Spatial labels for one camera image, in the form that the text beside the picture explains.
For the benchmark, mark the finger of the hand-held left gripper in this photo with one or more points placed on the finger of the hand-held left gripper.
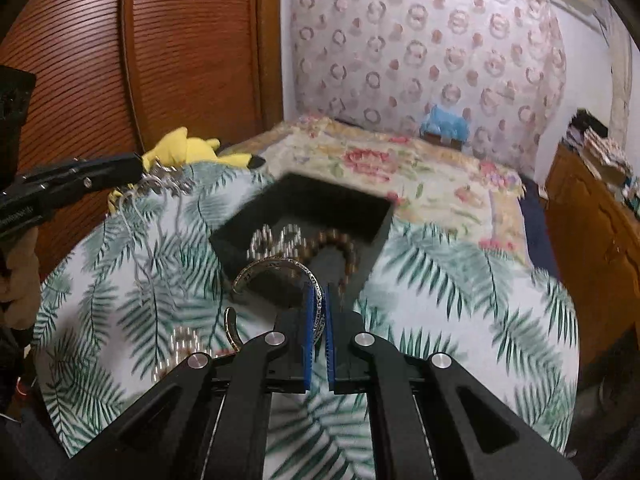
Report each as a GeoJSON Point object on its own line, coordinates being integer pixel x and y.
{"type": "Point", "coordinates": [100, 166]}
{"type": "Point", "coordinates": [70, 191]}

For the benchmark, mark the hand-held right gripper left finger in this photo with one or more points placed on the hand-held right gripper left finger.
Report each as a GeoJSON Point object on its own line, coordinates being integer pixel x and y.
{"type": "Point", "coordinates": [309, 340]}

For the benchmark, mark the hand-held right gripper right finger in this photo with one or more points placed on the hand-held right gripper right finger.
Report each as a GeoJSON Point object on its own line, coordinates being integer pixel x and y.
{"type": "Point", "coordinates": [330, 355]}

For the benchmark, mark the black jewelry box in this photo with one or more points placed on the black jewelry box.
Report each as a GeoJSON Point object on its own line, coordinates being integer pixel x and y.
{"type": "Point", "coordinates": [305, 210]}

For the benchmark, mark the person's left hand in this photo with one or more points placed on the person's left hand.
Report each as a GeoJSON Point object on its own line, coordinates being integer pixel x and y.
{"type": "Point", "coordinates": [19, 280]}

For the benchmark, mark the silver open bangle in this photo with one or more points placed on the silver open bangle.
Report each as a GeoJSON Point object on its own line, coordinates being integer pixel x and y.
{"type": "Point", "coordinates": [231, 332]}

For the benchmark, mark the yellow plush toy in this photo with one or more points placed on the yellow plush toy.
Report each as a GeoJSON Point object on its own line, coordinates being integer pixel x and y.
{"type": "Point", "coordinates": [187, 150]}

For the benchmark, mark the leaf print tablecloth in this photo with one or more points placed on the leaf print tablecloth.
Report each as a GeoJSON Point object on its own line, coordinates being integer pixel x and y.
{"type": "Point", "coordinates": [440, 300]}

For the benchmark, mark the wooden ribbed wardrobe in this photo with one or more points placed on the wooden ribbed wardrobe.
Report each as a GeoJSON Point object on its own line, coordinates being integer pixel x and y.
{"type": "Point", "coordinates": [175, 50]}

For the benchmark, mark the floral bed blanket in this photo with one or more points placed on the floral bed blanket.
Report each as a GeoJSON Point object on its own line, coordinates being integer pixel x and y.
{"type": "Point", "coordinates": [440, 185]}

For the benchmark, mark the dark blue bed sheet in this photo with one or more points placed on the dark blue bed sheet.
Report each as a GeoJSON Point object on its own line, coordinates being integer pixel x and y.
{"type": "Point", "coordinates": [537, 230]}

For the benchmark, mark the blue plush toy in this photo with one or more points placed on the blue plush toy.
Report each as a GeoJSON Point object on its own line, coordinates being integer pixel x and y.
{"type": "Point", "coordinates": [445, 122]}

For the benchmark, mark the wooden cabinet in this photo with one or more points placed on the wooden cabinet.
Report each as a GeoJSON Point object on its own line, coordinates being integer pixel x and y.
{"type": "Point", "coordinates": [590, 260]}

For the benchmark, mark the floral lace curtain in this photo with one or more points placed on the floral lace curtain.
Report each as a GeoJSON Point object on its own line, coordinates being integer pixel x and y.
{"type": "Point", "coordinates": [425, 50]}

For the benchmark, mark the pile of clutter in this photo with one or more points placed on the pile of clutter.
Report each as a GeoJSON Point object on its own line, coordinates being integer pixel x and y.
{"type": "Point", "coordinates": [605, 155]}

